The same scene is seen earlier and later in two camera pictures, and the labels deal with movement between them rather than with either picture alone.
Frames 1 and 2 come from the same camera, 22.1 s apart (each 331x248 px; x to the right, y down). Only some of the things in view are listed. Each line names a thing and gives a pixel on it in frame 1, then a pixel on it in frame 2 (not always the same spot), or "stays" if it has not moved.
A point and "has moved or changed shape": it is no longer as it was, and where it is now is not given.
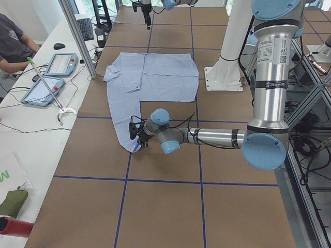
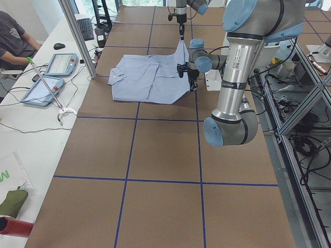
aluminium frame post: x=72 y=18 stays
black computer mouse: x=57 y=46 stays
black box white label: x=100 y=35 stays
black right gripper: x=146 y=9 to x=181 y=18
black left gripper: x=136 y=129 to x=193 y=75
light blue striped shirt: x=136 y=77 has moved or changed shape
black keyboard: x=86 y=28 stays
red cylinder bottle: x=16 y=227 stays
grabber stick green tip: x=61 y=108 stays
